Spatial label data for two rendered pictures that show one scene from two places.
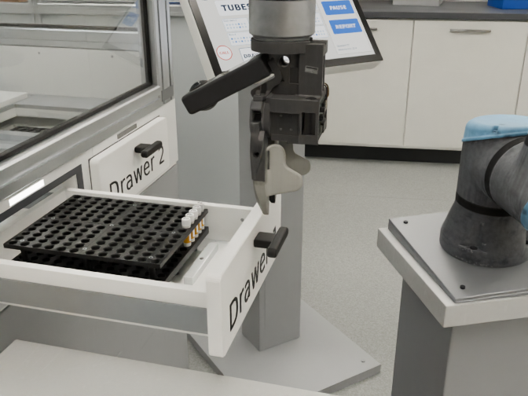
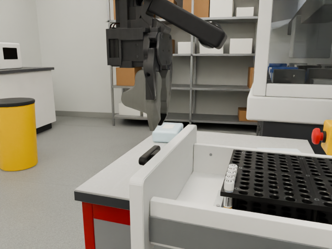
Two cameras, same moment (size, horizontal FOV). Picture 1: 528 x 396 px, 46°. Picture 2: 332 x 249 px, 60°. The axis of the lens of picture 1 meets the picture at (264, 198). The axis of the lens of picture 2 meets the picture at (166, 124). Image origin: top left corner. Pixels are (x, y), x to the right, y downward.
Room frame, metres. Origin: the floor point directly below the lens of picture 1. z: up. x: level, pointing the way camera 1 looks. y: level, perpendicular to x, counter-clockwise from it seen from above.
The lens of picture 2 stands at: (1.17, 0.03, 1.07)
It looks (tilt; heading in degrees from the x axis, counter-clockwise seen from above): 13 degrees down; 183
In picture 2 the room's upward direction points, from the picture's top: straight up
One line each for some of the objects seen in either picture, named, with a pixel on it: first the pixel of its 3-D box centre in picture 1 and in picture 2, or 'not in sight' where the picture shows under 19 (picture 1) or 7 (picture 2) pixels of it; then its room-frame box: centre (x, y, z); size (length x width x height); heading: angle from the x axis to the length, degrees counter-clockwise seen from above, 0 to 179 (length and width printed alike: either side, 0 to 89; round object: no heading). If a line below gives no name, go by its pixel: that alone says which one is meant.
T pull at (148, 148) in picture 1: (145, 148); not in sight; (1.11, 0.22, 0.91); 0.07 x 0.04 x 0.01; 165
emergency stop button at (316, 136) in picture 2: not in sight; (318, 136); (0.48, 0.36, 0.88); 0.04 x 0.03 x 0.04; 165
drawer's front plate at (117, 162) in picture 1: (134, 163); not in sight; (1.12, 0.25, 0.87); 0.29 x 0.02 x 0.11; 165
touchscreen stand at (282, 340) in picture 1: (280, 213); not in sight; (1.69, -0.05, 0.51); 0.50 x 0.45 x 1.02; 31
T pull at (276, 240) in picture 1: (269, 240); (156, 155); (0.72, -0.01, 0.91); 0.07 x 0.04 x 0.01; 165
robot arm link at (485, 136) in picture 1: (500, 156); not in sight; (0.94, -0.38, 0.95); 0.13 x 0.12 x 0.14; 12
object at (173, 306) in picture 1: (108, 247); (311, 200); (0.78, 0.22, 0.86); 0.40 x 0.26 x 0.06; 75
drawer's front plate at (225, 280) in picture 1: (249, 259); (172, 175); (0.73, 0.02, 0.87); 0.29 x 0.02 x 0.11; 165
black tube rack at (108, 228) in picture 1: (113, 245); (305, 196); (0.78, 0.21, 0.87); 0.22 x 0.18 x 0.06; 75
